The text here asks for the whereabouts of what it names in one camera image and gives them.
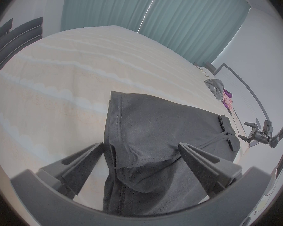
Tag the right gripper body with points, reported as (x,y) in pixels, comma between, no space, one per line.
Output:
(260,136)

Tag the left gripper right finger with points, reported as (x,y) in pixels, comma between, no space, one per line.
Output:
(209,171)

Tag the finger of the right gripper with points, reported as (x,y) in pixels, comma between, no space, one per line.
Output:
(244,138)
(251,125)

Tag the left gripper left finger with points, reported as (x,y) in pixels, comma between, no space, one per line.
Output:
(80,166)

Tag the black shorts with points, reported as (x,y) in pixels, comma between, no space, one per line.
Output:
(155,126)

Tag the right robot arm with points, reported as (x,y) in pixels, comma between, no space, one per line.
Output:
(277,139)

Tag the pile of clothes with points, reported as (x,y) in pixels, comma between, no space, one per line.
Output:
(218,88)

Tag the bed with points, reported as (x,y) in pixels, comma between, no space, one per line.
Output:
(49,79)

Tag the blue-green curtain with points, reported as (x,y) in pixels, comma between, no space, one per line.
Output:
(103,6)
(198,20)

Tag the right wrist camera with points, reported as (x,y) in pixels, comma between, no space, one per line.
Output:
(267,126)

